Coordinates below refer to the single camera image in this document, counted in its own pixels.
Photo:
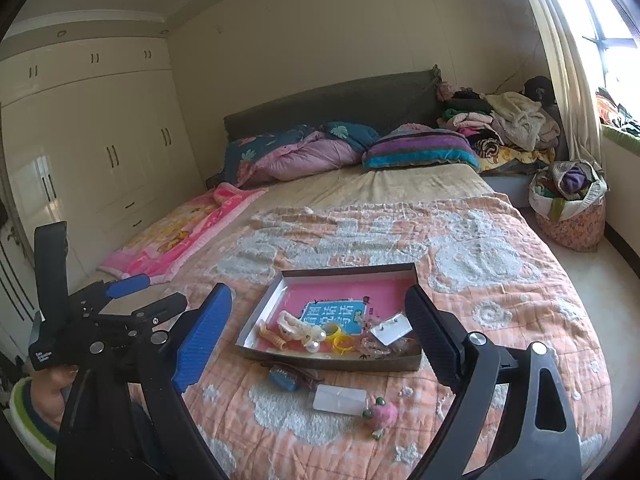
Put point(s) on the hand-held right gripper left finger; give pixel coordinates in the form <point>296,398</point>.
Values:
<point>200,345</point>

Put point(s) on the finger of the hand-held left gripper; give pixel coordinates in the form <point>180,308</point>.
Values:
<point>125,287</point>
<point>165,307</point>

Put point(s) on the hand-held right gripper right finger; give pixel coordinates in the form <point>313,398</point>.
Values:
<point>432,335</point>

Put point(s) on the white earring card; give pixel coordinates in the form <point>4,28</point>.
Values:
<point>392,330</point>

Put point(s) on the tan ridged hair clip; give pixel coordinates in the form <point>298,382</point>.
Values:
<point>272,337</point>

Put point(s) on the pearl hair clip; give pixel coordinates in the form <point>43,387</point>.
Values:
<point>312,338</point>

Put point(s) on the cardboard box tray pink inside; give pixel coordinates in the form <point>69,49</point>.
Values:
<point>310,295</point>

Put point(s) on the person's left forearm striped sleeve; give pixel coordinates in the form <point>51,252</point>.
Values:
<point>25,420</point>

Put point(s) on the person's left hand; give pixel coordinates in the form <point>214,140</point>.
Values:
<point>52,385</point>

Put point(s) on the white door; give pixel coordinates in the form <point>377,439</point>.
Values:
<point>10,285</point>

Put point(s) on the pink cartoon blanket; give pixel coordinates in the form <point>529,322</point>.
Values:
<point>175,240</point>

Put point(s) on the blue hair clip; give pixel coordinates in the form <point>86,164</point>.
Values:
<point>284,379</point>

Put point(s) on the peach cloud quilt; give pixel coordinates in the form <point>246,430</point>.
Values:
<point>500,270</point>

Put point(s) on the cream wardrobe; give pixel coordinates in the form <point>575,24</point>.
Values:
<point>125,135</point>

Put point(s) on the beige bed sheet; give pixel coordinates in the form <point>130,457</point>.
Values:
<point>400,185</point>

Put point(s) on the floral fabric bag of clothes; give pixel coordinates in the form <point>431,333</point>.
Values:
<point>570,230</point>

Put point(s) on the striped pillow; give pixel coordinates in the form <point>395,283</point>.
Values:
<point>420,147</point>

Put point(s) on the floral and pink duvet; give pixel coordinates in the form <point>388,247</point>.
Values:
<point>300,155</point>

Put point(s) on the pile of clothes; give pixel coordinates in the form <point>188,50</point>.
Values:
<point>515,120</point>

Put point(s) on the dark grey headboard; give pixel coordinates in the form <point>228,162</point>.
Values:
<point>325,100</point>

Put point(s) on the green patterned cloth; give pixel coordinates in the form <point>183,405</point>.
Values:
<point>620,125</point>

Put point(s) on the cream curtain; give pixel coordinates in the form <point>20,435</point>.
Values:
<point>575,85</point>

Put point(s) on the window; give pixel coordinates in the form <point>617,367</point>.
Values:
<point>615,0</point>

